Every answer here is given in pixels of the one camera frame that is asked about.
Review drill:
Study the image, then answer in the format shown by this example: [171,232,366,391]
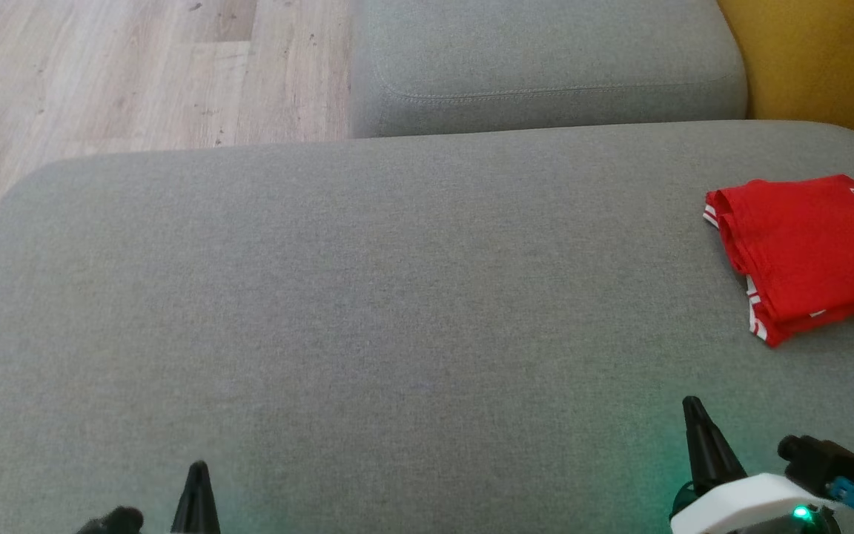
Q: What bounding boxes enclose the mustard yellow upholstered panel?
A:
[715,0,854,165]

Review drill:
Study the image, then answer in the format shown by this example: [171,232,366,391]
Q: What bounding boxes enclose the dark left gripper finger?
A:
[171,461,201,534]
[198,460,222,534]

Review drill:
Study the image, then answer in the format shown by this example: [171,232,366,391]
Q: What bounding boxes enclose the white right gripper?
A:
[669,395,841,534]

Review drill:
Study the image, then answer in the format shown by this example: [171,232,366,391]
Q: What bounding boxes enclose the large grey sofa seat cushion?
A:
[0,119,854,534]

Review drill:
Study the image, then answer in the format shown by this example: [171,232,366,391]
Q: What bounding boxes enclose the small grey sofa cushion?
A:
[350,0,751,140]

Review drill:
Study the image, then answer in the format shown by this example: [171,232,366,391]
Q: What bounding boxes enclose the red and white lettered jersey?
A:
[703,174,854,349]

